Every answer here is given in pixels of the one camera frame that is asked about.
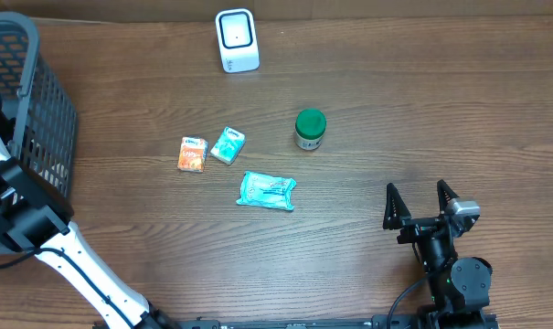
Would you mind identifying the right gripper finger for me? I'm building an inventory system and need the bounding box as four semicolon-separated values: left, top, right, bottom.
437;179;459;213
383;183;412;230

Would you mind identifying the green lid jar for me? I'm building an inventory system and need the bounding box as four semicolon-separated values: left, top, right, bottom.
294;109;326;151

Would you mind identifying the teal wet wipes pack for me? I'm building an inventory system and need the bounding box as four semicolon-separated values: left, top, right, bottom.
236;171;296;211

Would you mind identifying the teal tissue pack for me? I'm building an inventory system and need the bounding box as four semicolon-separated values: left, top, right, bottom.
210;126;246;165

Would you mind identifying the orange tissue pack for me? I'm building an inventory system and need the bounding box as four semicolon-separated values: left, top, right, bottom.
177;136;208;173

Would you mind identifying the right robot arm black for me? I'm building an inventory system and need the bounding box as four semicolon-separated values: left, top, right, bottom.
376;180;498;329

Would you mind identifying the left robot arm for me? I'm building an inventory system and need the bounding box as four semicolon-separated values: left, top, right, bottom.
0;113;178;328

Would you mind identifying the white barcode scanner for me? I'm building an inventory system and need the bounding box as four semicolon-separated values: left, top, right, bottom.
215;8;260;73

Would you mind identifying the grey plastic mesh basket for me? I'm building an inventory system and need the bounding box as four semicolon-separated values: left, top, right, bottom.
0;11;80;256

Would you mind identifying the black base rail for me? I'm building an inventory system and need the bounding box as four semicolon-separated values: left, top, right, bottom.
92;313;501;329

